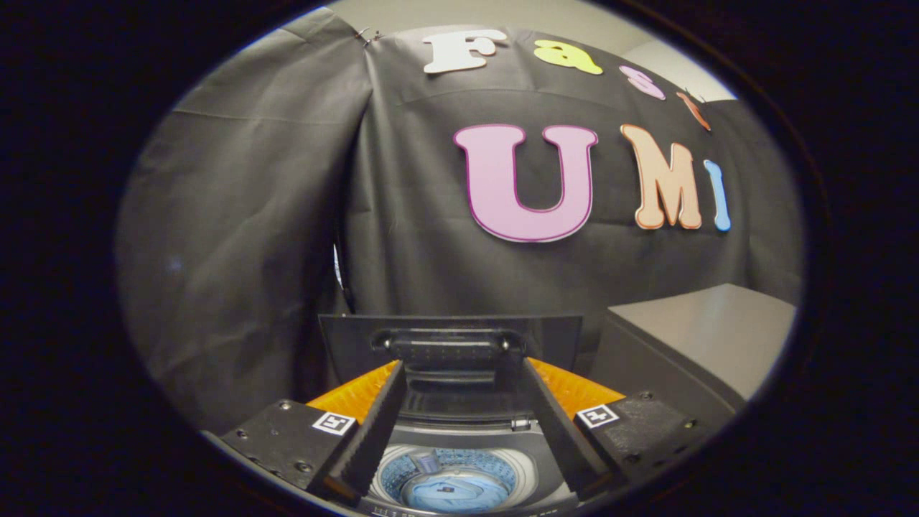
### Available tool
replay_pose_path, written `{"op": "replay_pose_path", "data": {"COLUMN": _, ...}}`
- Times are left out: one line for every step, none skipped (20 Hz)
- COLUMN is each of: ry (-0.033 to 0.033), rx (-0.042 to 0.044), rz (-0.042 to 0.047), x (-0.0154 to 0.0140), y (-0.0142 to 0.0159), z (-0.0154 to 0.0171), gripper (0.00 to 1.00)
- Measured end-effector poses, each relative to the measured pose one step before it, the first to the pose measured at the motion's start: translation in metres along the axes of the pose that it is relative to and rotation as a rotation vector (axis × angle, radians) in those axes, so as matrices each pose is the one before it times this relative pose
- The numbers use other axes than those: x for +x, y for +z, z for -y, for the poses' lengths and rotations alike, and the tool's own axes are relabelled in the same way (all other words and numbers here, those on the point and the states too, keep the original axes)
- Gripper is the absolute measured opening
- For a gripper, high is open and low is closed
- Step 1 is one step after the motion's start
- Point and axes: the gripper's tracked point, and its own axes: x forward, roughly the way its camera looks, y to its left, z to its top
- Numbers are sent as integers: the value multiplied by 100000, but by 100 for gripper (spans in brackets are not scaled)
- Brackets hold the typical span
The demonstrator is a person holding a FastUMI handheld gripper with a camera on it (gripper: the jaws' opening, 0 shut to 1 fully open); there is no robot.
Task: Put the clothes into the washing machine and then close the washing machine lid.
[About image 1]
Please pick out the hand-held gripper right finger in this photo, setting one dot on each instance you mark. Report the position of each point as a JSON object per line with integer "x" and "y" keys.
{"x": 556, "y": 431}

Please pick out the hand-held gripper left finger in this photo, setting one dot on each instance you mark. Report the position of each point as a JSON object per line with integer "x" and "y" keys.
{"x": 377, "y": 431}

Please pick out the grey washing machine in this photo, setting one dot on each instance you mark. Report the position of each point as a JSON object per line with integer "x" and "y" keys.
{"x": 467, "y": 436}

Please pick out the light blue shirt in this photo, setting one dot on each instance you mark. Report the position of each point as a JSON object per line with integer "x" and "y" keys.
{"x": 459, "y": 492}

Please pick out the dark washing machine lid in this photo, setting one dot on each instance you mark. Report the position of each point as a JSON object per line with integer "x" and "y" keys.
{"x": 449, "y": 348}

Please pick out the beige cabinet with grey top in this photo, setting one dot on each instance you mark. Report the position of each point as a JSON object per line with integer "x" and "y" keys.
{"x": 703, "y": 330}

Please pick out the black backdrop cloth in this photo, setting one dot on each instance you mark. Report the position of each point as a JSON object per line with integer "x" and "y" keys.
{"x": 251, "y": 215}

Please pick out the small metal cloth clip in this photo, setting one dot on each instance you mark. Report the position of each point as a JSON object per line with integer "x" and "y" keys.
{"x": 365, "y": 36}

